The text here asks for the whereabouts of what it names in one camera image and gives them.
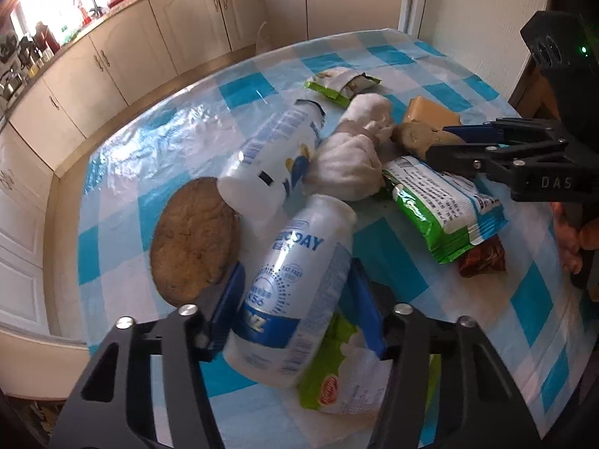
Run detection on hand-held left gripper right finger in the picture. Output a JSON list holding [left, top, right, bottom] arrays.
[[351, 258, 548, 449]]

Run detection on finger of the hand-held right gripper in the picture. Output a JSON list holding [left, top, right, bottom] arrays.
[[424, 140, 569, 184], [442, 118, 569, 147]]

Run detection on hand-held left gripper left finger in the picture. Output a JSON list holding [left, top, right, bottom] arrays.
[[51, 262, 246, 449]]

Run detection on brown ginger root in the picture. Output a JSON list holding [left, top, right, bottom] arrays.
[[391, 122, 464, 160]]

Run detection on green white blue snack packet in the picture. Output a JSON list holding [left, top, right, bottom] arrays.
[[383, 155, 507, 264]]

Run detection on white plastic bottle blue label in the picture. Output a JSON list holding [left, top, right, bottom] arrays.
[[222, 194, 359, 389]]

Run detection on red snack packet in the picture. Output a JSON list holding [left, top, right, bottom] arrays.
[[457, 236, 508, 278]]

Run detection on person's right hand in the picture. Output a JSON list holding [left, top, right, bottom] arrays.
[[551, 200, 594, 278]]

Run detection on wooden chair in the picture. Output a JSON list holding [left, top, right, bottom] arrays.
[[509, 56, 565, 120]]

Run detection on tan rectangular block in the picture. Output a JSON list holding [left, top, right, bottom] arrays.
[[403, 96, 462, 127]]

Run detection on round brown flatbread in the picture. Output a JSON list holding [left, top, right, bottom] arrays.
[[150, 177, 241, 307]]

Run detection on green wrapper with red logo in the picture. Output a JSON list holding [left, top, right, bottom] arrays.
[[298, 313, 396, 416]]

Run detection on rolled white cloth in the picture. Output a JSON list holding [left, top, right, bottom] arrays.
[[304, 94, 398, 202]]

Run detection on white plastic bottle yellow print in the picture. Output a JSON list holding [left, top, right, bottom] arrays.
[[218, 98, 326, 218]]

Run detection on small green snack packet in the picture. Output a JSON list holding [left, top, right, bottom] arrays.
[[303, 68, 382, 106]]

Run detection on blue white checked tablecloth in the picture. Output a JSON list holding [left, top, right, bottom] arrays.
[[77, 28, 599, 449]]

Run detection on cream kitchen cabinets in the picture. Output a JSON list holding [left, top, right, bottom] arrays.
[[0, 0, 263, 384]]

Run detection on red thermos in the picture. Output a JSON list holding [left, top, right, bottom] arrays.
[[37, 22, 61, 54]]

